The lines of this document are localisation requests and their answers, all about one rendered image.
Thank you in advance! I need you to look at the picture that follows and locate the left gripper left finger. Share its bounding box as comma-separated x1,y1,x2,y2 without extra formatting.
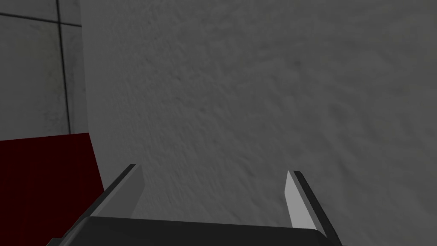
88,164,146,219

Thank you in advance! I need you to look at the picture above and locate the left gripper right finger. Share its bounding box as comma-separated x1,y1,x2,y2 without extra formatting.
284,170,337,238

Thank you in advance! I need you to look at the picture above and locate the dark red cabinet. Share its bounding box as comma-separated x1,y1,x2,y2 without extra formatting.
0,132,105,246

